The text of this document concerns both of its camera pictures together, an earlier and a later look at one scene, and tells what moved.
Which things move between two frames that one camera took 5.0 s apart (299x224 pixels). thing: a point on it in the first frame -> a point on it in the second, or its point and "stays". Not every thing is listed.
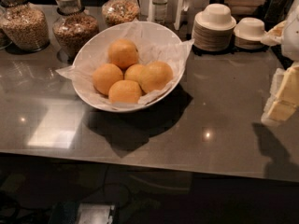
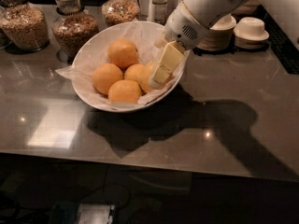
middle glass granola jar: (72, 26) stays
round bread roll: (123, 52) stays
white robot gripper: (291, 36) -> (182, 27)
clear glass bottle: (160, 1) stays
